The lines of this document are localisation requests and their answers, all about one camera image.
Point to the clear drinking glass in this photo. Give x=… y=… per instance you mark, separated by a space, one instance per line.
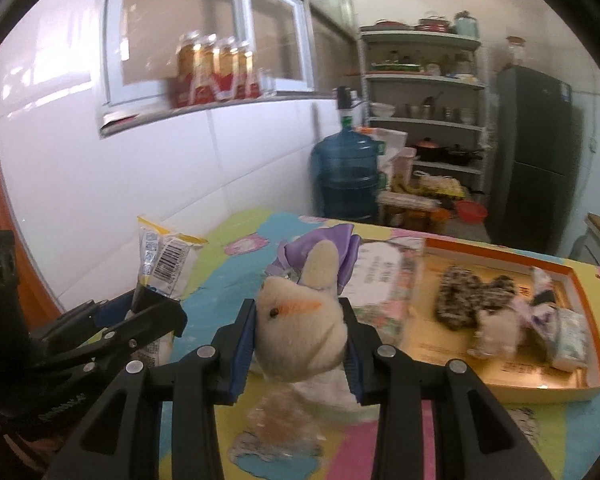
x=267 y=84

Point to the teal canister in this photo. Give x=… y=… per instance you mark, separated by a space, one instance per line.
x=467 y=25

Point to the stack of white bowls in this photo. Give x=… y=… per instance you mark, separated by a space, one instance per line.
x=382 y=110

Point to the metal pots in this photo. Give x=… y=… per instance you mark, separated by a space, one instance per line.
x=420 y=111

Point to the red cooking pot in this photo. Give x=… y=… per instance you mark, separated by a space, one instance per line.
x=429 y=151

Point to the pale blue tissue packet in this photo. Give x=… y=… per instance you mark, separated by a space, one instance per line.
x=570 y=337

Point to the bag of eggs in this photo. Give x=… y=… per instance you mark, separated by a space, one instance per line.
x=442 y=185

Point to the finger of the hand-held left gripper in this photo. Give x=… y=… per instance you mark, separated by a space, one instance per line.
x=155 y=317
x=112 y=306

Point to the grey metal shelf rack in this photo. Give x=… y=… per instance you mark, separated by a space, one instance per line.
x=420 y=80

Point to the beige plush toy pink dress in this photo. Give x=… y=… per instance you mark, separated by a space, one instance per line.
x=497 y=332

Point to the glass jar with brown lid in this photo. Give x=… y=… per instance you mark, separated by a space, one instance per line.
x=515 y=52

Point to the beige plush toy purple bow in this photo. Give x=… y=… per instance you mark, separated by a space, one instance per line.
x=300 y=330

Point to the blue water jug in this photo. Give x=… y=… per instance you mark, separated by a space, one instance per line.
x=345 y=170

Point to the flat red pan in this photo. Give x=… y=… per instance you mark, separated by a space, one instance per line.
x=394 y=24

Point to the black wok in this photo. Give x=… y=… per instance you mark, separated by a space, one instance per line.
x=464 y=156

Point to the grey cabinet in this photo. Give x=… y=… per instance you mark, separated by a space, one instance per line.
x=597 y=250

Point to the striped cartoon sheep blanket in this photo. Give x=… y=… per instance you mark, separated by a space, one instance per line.
x=570 y=430

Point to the white frame sliding window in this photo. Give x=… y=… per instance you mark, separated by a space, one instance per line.
x=180 y=10

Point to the brown wooden panel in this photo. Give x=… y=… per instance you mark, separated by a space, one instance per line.
x=0 y=210

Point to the orange and gold box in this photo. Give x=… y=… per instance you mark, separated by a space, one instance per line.
x=505 y=375

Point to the red pot with glass lid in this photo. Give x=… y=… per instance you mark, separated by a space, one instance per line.
x=434 y=24

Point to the white and yellow snack packet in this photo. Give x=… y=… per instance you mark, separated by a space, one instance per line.
x=165 y=260

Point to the rolled bamboo mat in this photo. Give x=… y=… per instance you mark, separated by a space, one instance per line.
x=407 y=201

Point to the leopard print cloth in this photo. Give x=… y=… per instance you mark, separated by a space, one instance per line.
x=460 y=300

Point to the red plastic basin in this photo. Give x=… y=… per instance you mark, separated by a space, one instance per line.
x=471 y=211

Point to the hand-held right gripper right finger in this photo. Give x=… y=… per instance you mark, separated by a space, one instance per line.
x=354 y=365

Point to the floral tissue box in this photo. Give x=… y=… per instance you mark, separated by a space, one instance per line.
x=385 y=285

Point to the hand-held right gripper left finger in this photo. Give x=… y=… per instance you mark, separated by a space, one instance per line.
x=242 y=350

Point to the white flour bag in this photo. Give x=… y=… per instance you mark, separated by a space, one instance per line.
x=392 y=140

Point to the bread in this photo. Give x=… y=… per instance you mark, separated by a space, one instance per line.
x=275 y=425

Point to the bunch of bananas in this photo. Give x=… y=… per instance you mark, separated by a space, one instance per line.
x=407 y=188

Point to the black water pump dispenser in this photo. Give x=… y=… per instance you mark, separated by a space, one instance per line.
x=344 y=102

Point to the dark grey refrigerator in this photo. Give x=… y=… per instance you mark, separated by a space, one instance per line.
x=535 y=160

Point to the black and white printed packet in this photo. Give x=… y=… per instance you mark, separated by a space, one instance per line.
x=542 y=305

